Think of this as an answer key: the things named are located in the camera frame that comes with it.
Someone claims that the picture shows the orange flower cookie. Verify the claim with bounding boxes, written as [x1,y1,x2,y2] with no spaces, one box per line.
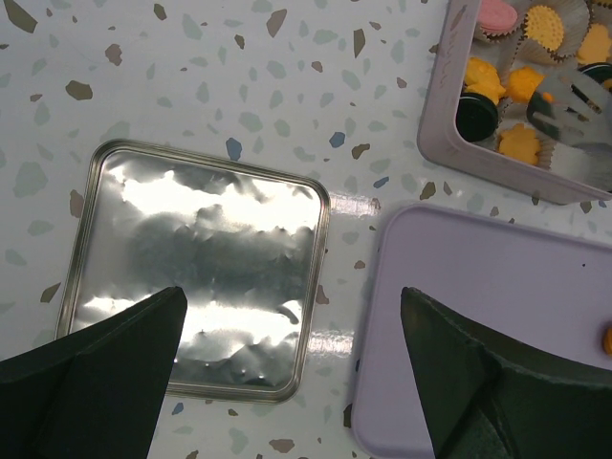
[577,24,611,65]
[497,123,541,165]
[601,327,612,356]

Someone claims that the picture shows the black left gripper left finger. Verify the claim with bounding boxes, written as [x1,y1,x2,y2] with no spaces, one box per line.
[1,287,187,458]

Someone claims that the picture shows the round orange cookie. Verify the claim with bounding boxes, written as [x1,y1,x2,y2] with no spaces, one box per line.
[525,5,565,51]

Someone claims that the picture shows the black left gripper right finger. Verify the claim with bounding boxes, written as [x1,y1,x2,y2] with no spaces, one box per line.
[401,288,611,458]

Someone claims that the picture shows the lilac plastic tray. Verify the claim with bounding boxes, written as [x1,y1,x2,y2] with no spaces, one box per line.
[351,205,611,458]

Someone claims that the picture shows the pink round cookie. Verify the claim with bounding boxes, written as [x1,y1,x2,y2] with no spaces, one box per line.
[477,0,518,34]

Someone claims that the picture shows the orange fish cookie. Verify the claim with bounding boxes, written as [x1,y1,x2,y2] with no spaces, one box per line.
[464,57,506,105]
[505,66,545,104]

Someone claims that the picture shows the silver tin lid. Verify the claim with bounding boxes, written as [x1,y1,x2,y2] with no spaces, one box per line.
[55,140,330,404]

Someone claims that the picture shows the pink cookie tin box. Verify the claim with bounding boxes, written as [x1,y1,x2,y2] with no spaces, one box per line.
[417,1,611,205]

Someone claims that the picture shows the black sandwich cookie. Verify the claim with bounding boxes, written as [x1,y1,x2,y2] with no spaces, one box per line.
[455,92,499,142]
[579,62,612,91]

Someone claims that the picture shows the metal tongs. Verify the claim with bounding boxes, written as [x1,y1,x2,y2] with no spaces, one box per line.
[526,70,611,150]

